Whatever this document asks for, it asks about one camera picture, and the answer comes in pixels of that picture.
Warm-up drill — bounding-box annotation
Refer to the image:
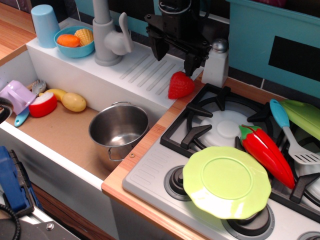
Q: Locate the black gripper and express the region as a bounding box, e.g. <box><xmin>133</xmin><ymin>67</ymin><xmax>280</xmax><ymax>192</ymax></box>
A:
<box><xmin>144</xmin><ymin>0</ymin><xmax>210</xmax><ymax>77</ymax></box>

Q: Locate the red toy strawberry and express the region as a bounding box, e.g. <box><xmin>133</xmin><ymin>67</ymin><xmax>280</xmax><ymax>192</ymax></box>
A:
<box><xmin>168</xmin><ymin>71</ymin><xmax>195</xmax><ymax>100</ymax></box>

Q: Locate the stainless steel pot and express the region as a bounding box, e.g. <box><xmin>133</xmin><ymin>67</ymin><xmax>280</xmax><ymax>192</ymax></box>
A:
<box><xmin>88</xmin><ymin>101</ymin><xmax>149</xmax><ymax>162</ymax></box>

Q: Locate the white salt shaker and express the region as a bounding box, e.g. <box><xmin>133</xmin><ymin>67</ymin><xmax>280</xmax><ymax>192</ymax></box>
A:
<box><xmin>201</xmin><ymin>38</ymin><xmax>229</xmax><ymax>88</ymax></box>

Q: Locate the grey toy faucet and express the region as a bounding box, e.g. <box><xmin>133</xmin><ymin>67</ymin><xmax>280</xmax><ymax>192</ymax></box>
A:
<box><xmin>92</xmin><ymin>0</ymin><xmax>134</xmax><ymax>67</ymax></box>

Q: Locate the grey toy stove top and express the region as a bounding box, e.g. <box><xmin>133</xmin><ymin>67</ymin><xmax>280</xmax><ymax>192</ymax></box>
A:
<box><xmin>121</xmin><ymin>83</ymin><xmax>320</xmax><ymax>240</ymax></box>

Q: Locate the black stove grate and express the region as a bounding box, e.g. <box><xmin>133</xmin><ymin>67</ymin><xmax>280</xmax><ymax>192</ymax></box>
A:
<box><xmin>160</xmin><ymin>84</ymin><xmax>320</xmax><ymax>222</ymax></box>

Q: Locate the teal plastic bowl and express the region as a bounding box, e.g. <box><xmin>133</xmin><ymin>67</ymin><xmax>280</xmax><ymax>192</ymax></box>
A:
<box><xmin>54</xmin><ymin>26</ymin><xmax>95</xmax><ymax>58</ymax></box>

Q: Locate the yellow toy corn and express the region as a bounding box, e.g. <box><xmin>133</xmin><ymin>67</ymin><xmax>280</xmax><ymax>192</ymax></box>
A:
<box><xmin>74</xmin><ymin>28</ymin><xmax>94</xmax><ymax>47</ymax></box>

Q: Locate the orange toy carrot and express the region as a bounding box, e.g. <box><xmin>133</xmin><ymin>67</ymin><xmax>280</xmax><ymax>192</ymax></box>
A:
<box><xmin>56</xmin><ymin>34</ymin><xmax>81</xmax><ymax>48</ymax></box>

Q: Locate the yellow toy potato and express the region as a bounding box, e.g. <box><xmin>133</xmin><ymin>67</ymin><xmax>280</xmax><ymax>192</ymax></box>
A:
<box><xmin>61</xmin><ymin>92</ymin><xmax>87</xmax><ymax>112</ymax></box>

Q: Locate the red toy chili pepper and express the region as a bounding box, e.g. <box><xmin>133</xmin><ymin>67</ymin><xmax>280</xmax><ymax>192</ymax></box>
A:
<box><xmin>239</xmin><ymin>124</ymin><xmax>295</xmax><ymax>189</ymax></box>

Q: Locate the white toy sink unit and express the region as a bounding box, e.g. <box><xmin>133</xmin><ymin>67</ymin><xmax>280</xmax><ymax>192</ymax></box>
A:
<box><xmin>0</xmin><ymin>16</ymin><xmax>205</xmax><ymax>240</ymax></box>

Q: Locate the yellow toy banana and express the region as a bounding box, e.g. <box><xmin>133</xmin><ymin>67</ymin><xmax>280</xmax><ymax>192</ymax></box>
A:
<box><xmin>39</xmin><ymin>88</ymin><xmax>67</xmax><ymax>102</ymax></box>

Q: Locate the grey stove knob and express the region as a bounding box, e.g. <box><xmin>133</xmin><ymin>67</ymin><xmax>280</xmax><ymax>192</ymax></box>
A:
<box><xmin>221</xmin><ymin>204</ymin><xmax>275</xmax><ymax>240</ymax></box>
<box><xmin>163</xmin><ymin>165</ymin><xmax>191</xmax><ymax>202</ymax></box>

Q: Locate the light blue plastic cup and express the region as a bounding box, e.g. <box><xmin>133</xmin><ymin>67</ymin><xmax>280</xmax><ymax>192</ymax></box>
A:
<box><xmin>31</xmin><ymin>4</ymin><xmax>60</xmax><ymax>49</ymax></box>

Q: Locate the red white toy apple half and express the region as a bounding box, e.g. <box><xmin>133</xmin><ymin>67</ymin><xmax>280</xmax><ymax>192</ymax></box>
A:
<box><xmin>28</xmin><ymin>92</ymin><xmax>58</xmax><ymax>118</ymax></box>

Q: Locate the green plastic plate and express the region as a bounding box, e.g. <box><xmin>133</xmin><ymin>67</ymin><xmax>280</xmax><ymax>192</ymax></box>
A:
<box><xmin>182</xmin><ymin>146</ymin><xmax>271</xmax><ymax>220</ymax></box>

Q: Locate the green plastic lid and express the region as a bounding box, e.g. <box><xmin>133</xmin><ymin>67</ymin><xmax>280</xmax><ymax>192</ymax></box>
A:
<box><xmin>279</xmin><ymin>99</ymin><xmax>320</xmax><ymax>140</ymax></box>

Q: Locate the purple plastic cup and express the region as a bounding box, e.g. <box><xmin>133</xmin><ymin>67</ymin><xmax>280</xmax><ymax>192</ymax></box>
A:
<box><xmin>0</xmin><ymin>80</ymin><xmax>36</xmax><ymax>115</ymax></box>

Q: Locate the grey stove knob right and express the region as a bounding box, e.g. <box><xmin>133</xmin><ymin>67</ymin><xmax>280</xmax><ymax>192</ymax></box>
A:
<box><xmin>221</xmin><ymin>204</ymin><xmax>275</xmax><ymax>240</ymax></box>

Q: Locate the blue black clamp device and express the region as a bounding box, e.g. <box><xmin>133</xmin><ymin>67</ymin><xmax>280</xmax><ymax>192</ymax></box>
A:
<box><xmin>0</xmin><ymin>146</ymin><xmax>43</xmax><ymax>217</ymax></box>

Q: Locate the teal handled grey utensil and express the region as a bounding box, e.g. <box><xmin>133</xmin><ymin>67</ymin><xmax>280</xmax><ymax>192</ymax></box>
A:
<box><xmin>14</xmin><ymin>80</ymin><xmax>47</xmax><ymax>128</ymax></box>

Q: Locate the blue handled grey spatula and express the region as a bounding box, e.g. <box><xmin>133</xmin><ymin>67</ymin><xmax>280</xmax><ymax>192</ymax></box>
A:
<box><xmin>269</xmin><ymin>99</ymin><xmax>320</xmax><ymax>165</ymax></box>

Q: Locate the black cable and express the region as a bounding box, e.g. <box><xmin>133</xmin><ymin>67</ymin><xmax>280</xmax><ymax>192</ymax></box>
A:
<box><xmin>0</xmin><ymin>203</ymin><xmax>21</xmax><ymax>240</ymax></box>

